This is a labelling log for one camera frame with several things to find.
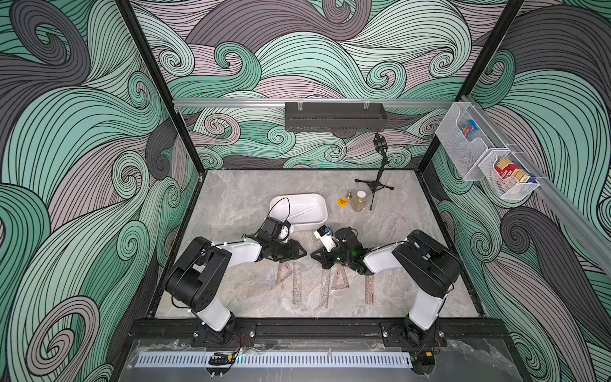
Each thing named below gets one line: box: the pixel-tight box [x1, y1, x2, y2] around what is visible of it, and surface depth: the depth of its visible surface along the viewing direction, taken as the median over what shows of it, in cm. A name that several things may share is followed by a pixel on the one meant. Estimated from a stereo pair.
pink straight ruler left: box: [292, 261, 302, 307], surface depth 85 cm
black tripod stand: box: [354, 132, 395, 211], surface depth 94 cm
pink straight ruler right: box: [365, 274, 374, 306], surface depth 84 cm
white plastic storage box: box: [269, 192, 328, 231], surface depth 106 cm
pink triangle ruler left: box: [275, 261, 293, 287], surface depth 89 cm
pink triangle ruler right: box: [330, 264, 351, 291], surface depth 87 cm
